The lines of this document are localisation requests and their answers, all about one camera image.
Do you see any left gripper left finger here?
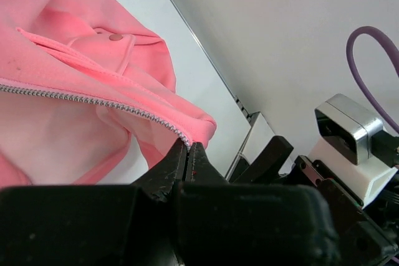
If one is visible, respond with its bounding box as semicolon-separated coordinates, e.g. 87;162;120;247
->
1;140;187;265

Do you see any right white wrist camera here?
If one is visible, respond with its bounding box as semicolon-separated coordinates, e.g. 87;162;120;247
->
309;93;398;207

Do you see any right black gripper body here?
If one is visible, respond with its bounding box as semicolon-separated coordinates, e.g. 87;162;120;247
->
284;155;398;265

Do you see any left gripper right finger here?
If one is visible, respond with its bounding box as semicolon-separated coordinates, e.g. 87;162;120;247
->
174;143;341;265

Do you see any pink zip jacket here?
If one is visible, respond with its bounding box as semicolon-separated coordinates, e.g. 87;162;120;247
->
1;0;216;187

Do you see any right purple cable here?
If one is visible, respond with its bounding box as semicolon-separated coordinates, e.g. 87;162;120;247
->
345;26;399;136

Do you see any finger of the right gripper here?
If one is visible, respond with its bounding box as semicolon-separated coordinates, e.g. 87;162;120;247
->
229;136;294;184

